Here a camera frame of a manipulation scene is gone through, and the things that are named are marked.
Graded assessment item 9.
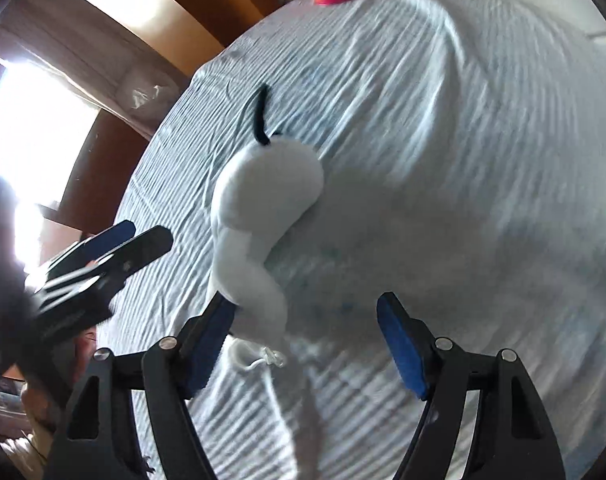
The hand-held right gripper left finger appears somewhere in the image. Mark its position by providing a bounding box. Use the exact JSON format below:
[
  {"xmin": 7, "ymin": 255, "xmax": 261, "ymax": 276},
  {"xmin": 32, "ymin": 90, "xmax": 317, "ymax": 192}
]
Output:
[{"xmin": 45, "ymin": 292, "xmax": 239, "ymax": 480}]

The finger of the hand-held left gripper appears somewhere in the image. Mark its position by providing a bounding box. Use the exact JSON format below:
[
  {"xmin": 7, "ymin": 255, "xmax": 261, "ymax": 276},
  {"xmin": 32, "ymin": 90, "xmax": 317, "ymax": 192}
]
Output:
[
  {"xmin": 58, "ymin": 219, "xmax": 136, "ymax": 267},
  {"xmin": 42, "ymin": 225, "xmax": 174, "ymax": 297}
]

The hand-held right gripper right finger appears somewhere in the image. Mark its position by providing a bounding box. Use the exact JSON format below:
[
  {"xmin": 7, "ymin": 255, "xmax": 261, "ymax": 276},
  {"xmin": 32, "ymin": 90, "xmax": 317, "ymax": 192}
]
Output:
[{"xmin": 375, "ymin": 291, "xmax": 567, "ymax": 480}]

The white plush toy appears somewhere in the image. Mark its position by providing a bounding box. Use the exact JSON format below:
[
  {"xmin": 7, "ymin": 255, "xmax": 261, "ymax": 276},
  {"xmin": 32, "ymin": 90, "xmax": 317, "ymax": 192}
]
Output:
[{"xmin": 205, "ymin": 84, "xmax": 334, "ymax": 476}]

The clear plastic bag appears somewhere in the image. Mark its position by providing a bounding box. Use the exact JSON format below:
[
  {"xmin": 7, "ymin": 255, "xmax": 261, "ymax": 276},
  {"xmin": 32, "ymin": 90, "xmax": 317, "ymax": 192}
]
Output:
[{"xmin": 130, "ymin": 84, "xmax": 164, "ymax": 111}]

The wooden cabinet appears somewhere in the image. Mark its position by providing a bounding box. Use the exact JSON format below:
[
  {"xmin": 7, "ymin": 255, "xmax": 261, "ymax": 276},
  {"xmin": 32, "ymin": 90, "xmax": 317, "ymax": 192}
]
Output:
[{"xmin": 0, "ymin": 0, "xmax": 304, "ymax": 241}]

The white striped cloth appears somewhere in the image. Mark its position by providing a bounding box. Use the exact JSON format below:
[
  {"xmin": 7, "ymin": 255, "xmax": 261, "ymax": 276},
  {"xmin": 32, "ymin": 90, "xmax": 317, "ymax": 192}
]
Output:
[{"xmin": 90, "ymin": 0, "xmax": 606, "ymax": 480}]

